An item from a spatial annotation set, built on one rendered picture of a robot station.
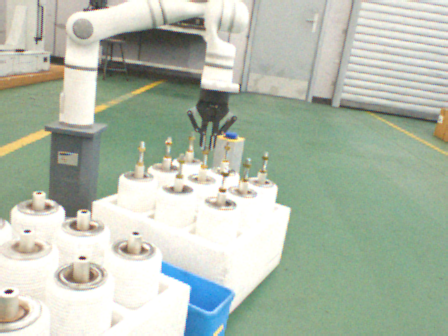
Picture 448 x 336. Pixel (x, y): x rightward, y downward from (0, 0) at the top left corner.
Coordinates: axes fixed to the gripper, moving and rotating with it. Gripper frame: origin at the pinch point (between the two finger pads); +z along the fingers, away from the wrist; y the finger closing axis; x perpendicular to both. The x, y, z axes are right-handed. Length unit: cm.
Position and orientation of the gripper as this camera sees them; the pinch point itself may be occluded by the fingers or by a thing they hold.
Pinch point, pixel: (207, 142)
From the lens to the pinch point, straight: 113.3
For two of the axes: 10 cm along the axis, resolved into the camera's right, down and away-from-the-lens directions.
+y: -9.7, -1.0, -2.0
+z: -1.5, 9.5, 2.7
